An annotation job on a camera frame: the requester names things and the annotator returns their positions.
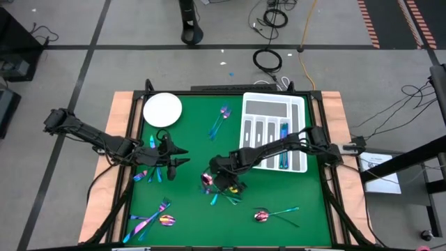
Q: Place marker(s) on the grey base plate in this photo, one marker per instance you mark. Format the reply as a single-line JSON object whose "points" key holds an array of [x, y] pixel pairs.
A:
{"points": [[416, 195]]}

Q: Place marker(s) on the grey box device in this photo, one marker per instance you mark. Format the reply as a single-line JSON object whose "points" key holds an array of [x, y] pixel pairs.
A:
{"points": [[15, 68]]}

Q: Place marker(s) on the white cutlery organiser tray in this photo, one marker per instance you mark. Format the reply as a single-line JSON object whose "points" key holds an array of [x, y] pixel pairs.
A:
{"points": [[265, 118]]}

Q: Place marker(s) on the black metal stand frame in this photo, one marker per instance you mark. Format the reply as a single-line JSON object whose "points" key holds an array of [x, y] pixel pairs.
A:
{"points": [[432, 147]]}

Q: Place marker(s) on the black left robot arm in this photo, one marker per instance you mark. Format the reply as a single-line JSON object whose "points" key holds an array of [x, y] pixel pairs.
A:
{"points": [[87, 134]]}

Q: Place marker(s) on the black diagonal support strut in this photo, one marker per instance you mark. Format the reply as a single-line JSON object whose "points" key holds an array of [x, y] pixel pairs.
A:
{"points": [[111, 212], [343, 212]]}

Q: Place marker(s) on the black caster wheel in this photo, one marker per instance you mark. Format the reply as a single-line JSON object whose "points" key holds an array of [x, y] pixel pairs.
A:
{"points": [[425, 235]]}

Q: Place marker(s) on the black floor plug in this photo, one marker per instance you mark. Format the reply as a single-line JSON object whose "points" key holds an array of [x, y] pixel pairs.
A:
{"points": [[299, 49]]}

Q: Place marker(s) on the black flat bar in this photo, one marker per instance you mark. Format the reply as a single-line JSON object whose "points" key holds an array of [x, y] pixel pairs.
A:
{"points": [[233, 87]]}

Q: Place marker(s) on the black box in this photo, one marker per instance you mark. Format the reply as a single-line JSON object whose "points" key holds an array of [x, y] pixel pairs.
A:
{"points": [[7, 111]]}

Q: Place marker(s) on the pink object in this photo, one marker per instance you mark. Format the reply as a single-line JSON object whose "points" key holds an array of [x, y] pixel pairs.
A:
{"points": [[423, 249]]}

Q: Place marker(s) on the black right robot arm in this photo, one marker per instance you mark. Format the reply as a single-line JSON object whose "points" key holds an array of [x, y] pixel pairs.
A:
{"points": [[275, 144]]}

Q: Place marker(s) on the black aluminium table frame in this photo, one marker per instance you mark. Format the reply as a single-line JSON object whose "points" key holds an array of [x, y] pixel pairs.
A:
{"points": [[138, 94]]}

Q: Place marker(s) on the black cabinet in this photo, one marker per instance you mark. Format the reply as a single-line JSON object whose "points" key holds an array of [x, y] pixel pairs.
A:
{"points": [[21, 38]]}

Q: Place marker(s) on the black upright pole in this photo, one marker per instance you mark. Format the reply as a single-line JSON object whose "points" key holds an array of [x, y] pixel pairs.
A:
{"points": [[439, 87]]}

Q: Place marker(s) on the iridescent rainbow spoon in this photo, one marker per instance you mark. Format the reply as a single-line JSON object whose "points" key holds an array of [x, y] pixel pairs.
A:
{"points": [[167, 220], [261, 217], [207, 179], [159, 176]]}

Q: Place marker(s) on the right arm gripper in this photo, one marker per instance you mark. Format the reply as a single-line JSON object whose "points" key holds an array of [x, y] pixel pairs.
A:
{"points": [[226, 167]]}

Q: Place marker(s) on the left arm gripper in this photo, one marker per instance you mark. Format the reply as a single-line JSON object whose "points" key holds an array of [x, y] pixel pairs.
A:
{"points": [[153, 157]]}

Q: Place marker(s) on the round white plate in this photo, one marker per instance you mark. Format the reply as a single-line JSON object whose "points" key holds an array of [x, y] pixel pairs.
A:
{"points": [[162, 109]]}

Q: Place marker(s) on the iridescent rainbow knife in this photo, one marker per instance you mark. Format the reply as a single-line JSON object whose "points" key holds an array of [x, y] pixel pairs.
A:
{"points": [[281, 160], [143, 224], [214, 199], [152, 141], [286, 160]]}

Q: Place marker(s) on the green table mat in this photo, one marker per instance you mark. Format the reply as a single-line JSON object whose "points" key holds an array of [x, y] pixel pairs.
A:
{"points": [[209, 226]]}

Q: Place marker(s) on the white paper sheet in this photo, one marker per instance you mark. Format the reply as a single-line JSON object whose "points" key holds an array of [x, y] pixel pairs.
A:
{"points": [[383, 183]]}

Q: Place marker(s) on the black post stand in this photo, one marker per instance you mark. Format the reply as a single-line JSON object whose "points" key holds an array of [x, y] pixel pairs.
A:
{"points": [[191, 35]]}

